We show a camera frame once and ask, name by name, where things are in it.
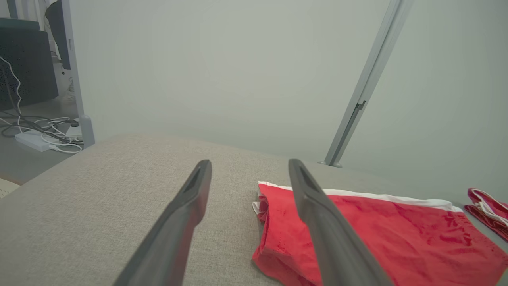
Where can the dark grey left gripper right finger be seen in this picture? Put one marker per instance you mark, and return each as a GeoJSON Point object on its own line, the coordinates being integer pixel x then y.
{"type": "Point", "coordinates": [337, 246]}

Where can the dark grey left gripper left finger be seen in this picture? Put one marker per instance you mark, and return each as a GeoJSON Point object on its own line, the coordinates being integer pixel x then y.
{"type": "Point", "coordinates": [170, 242]}

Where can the red white striped shorts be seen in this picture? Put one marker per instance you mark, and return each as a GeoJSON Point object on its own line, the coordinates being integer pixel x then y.
{"type": "Point", "coordinates": [397, 238]}

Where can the plain red garment with logo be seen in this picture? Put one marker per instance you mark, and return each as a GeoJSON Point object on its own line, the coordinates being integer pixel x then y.
{"type": "Point", "coordinates": [492, 216]}

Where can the white power strip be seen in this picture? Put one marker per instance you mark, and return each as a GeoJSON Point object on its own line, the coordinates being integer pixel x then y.
{"type": "Point", "coordinates": [31, 141]}

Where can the cream perforated laundry basket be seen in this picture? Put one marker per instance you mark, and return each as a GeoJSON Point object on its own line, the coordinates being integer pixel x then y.
{"type": "Point", "coordinates": [6, 188]}

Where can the white shoe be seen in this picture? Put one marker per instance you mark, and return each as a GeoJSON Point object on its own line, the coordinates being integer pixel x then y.
{"type": "Point", "coordinates": [70, 89]}

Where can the black computer tower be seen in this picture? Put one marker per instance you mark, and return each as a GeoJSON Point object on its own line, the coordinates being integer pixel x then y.
{"type": "Point", "coordinates": [35, 67]}

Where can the black trousers leg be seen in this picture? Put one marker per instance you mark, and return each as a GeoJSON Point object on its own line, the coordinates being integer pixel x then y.
{"type": "Point", "coordinates": [59, 35]}

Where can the teal flat board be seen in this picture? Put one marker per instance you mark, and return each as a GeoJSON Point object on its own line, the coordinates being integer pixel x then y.
{"type": "Point", "coordinates": [20, 24]}

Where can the grey partition post with foot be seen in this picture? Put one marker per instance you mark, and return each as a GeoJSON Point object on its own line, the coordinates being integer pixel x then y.
{"type": "Point", "coordinates": [87, 131]}

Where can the grey slanted metal post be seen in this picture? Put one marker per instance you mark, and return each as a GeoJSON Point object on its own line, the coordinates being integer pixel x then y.
{"type": "Point", "coordinates": [377, 59]}

